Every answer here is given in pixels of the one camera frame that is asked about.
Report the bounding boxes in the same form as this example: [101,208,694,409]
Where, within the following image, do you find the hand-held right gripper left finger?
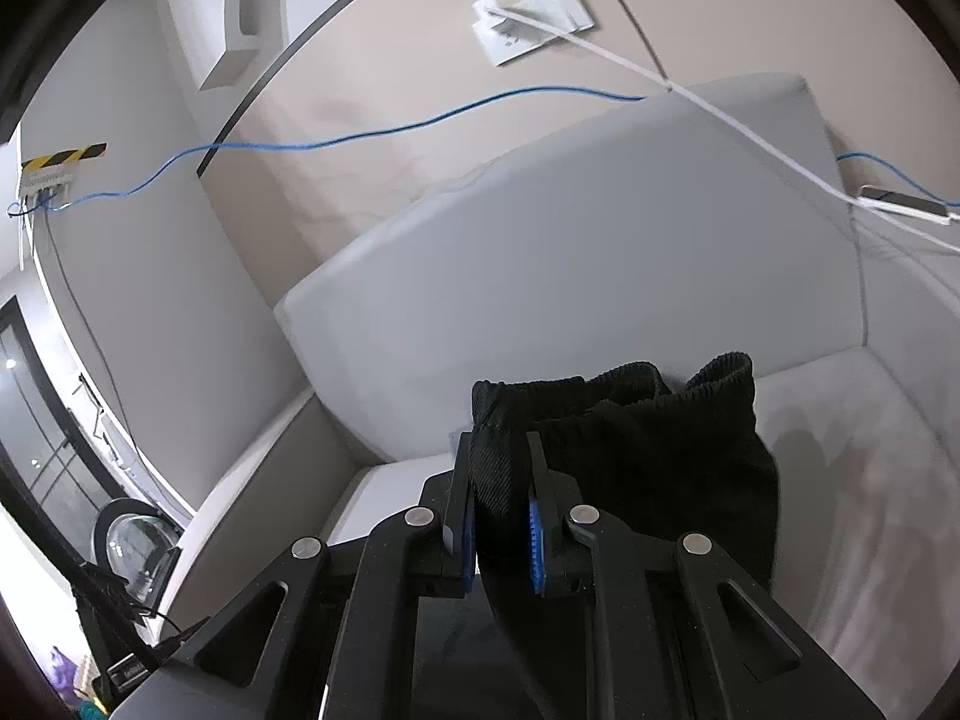
[161,431,479,720]

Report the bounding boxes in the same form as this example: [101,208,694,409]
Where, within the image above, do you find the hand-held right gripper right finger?
[525,431,886,720]

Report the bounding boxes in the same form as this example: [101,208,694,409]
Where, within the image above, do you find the black pants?
[471,350,779,720]

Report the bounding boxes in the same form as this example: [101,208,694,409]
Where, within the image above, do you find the grey sofa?
[161,73,960,720]

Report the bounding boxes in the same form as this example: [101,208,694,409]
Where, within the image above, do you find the clear glass dome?
[94,496,182,608]

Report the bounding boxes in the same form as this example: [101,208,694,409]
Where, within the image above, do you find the purple object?
[49,645,81,692]

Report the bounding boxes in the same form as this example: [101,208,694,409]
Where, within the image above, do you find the dark glass door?
[0,296,188,563]

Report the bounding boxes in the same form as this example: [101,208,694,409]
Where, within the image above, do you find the flat white device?
[859,185,960,226]

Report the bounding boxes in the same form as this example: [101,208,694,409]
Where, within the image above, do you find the black yellow striped tape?
[21,141,108,170]

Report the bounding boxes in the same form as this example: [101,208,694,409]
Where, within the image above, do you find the blue cable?
[7,86,960,217]

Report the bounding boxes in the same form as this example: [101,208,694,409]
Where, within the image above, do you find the white wall socket plate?
[471,0,593,67]

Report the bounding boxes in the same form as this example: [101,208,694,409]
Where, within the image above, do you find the white cable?
[480,4,960,254]

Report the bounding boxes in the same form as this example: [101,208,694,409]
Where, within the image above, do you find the black wall strip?
[193,0,451,177]

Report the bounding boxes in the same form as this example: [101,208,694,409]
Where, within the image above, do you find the thin black cable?
[571,0,674,89]

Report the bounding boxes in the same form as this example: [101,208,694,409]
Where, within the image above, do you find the white network switch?
[15,165,76,211]

